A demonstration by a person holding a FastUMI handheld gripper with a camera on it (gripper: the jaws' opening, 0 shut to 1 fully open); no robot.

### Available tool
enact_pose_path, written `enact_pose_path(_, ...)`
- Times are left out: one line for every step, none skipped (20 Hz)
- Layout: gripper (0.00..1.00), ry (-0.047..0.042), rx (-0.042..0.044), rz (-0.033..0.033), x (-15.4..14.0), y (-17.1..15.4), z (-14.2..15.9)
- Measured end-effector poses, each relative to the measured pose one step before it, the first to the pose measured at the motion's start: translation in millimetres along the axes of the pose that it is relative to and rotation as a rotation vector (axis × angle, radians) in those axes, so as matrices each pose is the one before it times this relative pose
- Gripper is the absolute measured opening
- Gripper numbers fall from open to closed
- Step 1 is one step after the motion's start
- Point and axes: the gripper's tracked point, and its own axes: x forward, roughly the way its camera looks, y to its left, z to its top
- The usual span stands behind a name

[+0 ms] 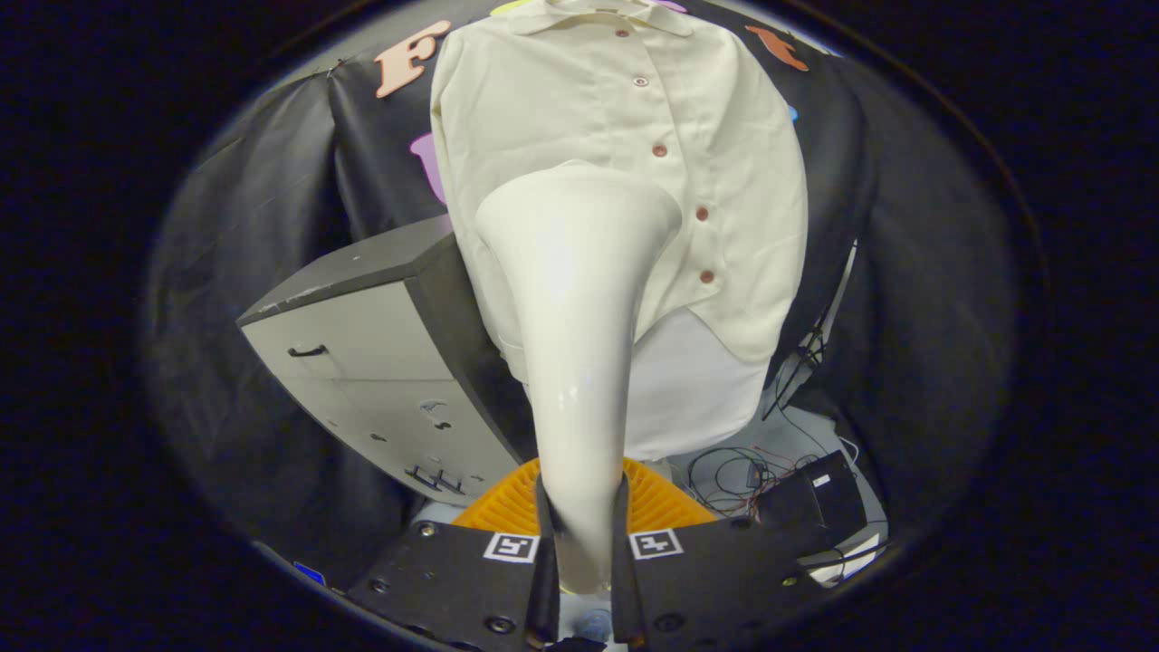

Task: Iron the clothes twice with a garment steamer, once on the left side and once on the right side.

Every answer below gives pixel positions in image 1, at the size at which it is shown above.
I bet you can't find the grey metal stand pole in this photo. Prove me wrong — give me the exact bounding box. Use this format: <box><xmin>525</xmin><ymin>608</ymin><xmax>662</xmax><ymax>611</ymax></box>
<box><xmin>762</xmin><ymin>240</ymin><xmax>858</xmax><ymax>422</ymax></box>

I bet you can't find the grey cabinet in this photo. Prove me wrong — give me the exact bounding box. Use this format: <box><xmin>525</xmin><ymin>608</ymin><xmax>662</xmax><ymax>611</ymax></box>
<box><xmin>235</xmin><ymin>215</ymin><xmax>540</xmax><ymax>506</ymax></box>

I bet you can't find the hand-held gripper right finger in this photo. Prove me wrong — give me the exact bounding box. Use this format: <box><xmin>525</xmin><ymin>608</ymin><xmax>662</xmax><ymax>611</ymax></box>
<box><xmin>611</xmin><ymin>457</ymin><xmax>816</xmax><ymax>649</ymax></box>

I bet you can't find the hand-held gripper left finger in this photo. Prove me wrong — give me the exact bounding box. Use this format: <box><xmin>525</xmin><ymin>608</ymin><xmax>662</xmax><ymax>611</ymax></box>
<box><xmin>349</xmin><ymin>457</ymin><xmax>560</xmax><ymax>651</ymax></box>

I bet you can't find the white garment steamer head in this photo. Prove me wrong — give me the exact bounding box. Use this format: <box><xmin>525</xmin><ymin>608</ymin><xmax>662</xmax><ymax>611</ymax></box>
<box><xmin>474</xmin><ymin>161</ymin><xmax>684</xmax><ymax>594</ymax></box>

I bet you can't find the white flat board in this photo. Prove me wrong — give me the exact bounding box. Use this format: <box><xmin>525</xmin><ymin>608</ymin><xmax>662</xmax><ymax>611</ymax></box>
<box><xmin>801</xmin><ymin>530</ymin><xmax>884</xmax><ymax>588</ymax></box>

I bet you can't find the tangle of floor cables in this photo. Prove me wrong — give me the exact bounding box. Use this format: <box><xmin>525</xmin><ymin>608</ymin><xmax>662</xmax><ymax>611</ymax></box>
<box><xmin>686</xmin><ymin>444</ymin><xmax>816</xmax><ymax>517</ymax></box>

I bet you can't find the white padded garment form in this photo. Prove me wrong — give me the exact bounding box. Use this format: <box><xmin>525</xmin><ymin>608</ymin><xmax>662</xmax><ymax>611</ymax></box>
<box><xmin>625</xmin><ymin>306</ymin><xmax>771</xmax><ymax>461</ymax></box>

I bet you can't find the black box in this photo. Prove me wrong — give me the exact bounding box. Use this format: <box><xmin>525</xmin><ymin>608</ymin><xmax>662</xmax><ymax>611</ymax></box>
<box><xmin>756</xmin><ymin>450</ymin><xmax>868</xmax><ymax>535</ymax></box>

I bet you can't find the cream button shirt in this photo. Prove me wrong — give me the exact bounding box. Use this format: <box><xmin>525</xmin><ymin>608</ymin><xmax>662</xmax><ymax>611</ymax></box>
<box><xmin>430</xmin><ymin>0</ymin><xmax>809</xmax><ymax>381</ymax></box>

